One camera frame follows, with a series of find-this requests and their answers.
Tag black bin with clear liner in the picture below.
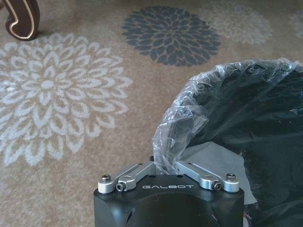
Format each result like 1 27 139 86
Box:
153 59 303 227

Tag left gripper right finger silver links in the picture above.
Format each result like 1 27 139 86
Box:
174 158 240 193

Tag dark wooden curved table leg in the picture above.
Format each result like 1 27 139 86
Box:
4 0 41 41

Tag beige floral patterned carpet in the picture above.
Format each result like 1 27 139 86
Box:
0 0 303 227

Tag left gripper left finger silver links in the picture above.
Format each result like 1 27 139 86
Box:
97 155 157 194

